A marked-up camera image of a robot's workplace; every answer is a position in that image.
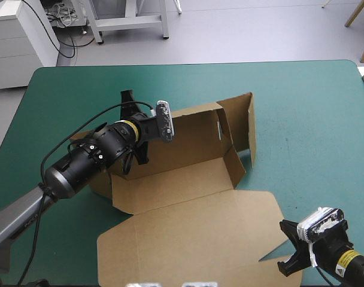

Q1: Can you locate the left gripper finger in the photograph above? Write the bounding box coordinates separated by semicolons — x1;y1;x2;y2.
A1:
130;140;150;165
120;89;147;119

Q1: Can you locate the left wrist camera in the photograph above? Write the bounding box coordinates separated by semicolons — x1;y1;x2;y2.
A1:
155;100;175;144

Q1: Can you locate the long black floor cord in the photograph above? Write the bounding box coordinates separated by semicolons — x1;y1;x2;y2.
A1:
22;0;95;59

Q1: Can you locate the white drawer cabinet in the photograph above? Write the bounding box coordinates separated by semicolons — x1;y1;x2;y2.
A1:
0;0;59;90

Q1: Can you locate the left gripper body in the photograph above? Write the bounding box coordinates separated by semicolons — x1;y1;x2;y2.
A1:
133;112;164;143

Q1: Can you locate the white metal table frame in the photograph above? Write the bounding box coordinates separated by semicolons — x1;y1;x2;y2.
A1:
88;0;171;46

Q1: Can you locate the white cable bundle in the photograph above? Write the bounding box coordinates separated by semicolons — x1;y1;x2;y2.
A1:
46;4;87;28

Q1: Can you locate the wooden chair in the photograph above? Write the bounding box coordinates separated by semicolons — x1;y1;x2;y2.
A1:
344;0;364;64

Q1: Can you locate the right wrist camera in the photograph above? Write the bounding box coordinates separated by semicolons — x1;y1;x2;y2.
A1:
298;206;345;244

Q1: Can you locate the brown cardboard box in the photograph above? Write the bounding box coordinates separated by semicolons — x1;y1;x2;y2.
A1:
68;91;304;287

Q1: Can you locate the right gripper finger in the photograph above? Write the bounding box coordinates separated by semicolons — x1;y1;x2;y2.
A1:
279;219;302;239
277;251;312;277

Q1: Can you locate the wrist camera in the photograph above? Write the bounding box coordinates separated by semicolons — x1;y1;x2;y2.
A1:
155;100;175;144
298;206;345;244

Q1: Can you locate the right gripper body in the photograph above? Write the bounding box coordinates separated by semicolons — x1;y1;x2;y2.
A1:
289;220;355;267

